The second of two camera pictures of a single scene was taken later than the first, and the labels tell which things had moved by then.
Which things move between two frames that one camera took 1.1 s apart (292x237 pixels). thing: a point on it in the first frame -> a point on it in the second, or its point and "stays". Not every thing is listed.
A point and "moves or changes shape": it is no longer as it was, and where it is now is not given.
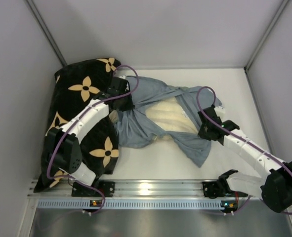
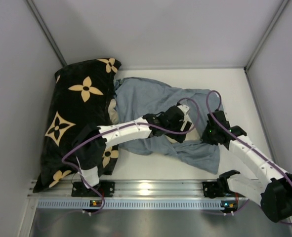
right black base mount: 211,189 stays
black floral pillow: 74,84 stays
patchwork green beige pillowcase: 114,116 stays
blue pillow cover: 134,129 moves or changes shape
